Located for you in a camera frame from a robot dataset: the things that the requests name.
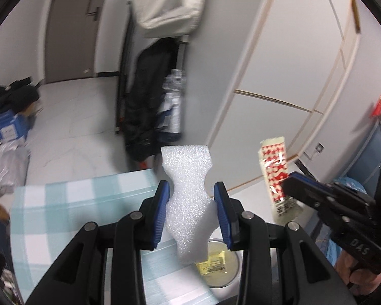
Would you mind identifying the black clothes rack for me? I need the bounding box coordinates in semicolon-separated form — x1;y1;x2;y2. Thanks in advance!
114;0;137;135

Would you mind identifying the blue container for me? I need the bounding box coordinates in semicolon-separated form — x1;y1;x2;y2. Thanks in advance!
346;124;381;185

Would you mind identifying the cream fabric bag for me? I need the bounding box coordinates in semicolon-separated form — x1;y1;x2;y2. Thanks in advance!
132;0;208;39

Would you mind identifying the grey plastic bag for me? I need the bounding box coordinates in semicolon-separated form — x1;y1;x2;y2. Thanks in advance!
0;143;30;197

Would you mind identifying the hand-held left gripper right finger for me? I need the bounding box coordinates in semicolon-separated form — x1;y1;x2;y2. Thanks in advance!
214;181;358;305

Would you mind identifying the person's right hand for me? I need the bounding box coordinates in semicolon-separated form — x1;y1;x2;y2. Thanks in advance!
336;250;381;297

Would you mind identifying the small red flag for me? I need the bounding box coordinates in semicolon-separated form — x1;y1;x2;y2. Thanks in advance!
371;94;381;118

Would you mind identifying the white foam piece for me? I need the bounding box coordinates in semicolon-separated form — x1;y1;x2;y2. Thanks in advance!
160;145;218;265

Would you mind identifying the blue cardboard box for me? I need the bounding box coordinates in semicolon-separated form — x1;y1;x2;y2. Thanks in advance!
0;110;32;143

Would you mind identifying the black clothes pile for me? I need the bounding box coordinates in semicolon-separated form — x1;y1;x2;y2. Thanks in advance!
0;76;40;115

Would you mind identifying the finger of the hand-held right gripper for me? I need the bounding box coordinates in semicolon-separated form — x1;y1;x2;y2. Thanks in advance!
286;172;337;201
284;182;329;213

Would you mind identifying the white wardrobe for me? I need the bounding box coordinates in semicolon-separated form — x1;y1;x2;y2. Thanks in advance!
184;0;362;197

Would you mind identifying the black coat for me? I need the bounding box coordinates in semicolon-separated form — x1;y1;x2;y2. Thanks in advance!
122;38;181;162

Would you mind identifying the yellow clear barcode wrapper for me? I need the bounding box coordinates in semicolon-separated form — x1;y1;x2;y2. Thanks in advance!
195;251;227;275

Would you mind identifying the red white patterned sachet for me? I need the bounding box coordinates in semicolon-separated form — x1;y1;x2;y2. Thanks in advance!
257;136;302;224

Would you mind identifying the grey door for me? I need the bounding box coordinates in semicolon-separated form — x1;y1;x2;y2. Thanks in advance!
44;0;115;85

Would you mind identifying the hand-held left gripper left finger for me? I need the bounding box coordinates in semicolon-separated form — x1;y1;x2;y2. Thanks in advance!
25;180;171;305

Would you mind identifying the checked teal tablecloth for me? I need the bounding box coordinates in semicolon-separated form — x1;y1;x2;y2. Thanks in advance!
9;168;229;305

